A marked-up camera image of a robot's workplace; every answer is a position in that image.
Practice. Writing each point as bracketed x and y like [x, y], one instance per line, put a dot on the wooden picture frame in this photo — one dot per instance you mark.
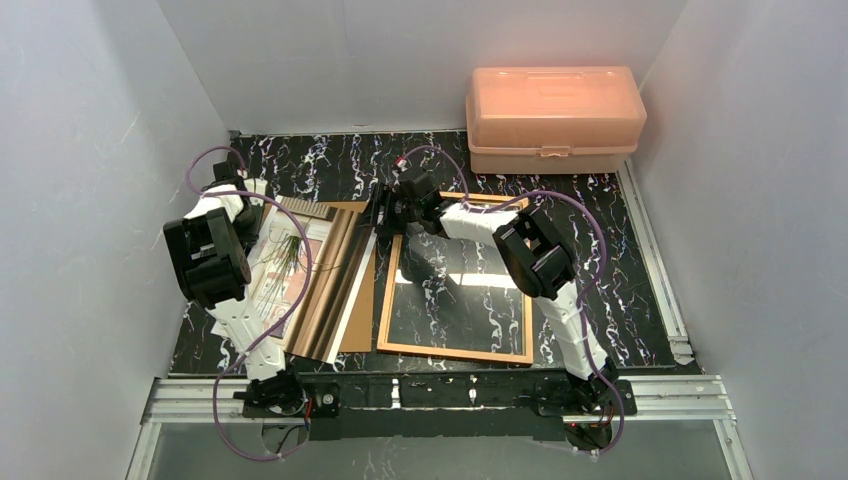
[387, 305]

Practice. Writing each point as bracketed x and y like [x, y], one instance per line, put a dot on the pink plastic storage box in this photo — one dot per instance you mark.
[552, 120]

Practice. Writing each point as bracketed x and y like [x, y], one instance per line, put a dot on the brown backing board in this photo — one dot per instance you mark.
[363, 318]

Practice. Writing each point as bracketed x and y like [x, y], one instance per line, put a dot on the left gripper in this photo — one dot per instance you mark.
[225, 173]

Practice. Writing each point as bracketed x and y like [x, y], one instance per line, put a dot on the aluminium rail base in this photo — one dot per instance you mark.
[645, 397]

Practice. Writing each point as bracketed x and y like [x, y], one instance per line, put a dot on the clear acrylic sheet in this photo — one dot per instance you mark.
[457, 291]

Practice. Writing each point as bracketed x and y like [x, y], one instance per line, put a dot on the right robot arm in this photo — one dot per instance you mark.
[537, 256]

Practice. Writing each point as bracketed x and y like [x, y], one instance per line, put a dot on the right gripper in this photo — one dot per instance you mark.
[389, 206]

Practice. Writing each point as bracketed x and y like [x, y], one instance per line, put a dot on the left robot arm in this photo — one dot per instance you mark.
[208, 248]

